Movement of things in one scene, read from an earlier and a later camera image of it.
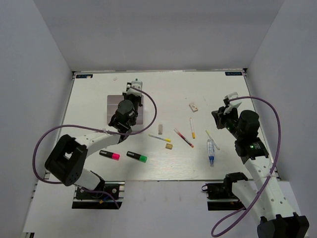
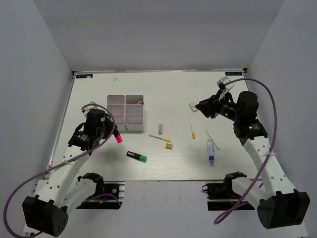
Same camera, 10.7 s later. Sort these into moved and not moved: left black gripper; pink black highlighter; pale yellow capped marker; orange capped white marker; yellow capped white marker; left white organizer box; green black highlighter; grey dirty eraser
Moved: pink black highlighter; left black gripper
Not moved: grey dirty eraser; left white organizer box; orange capped white marker; green black highlighter; pale yellow capped marker; yellow capped white marker
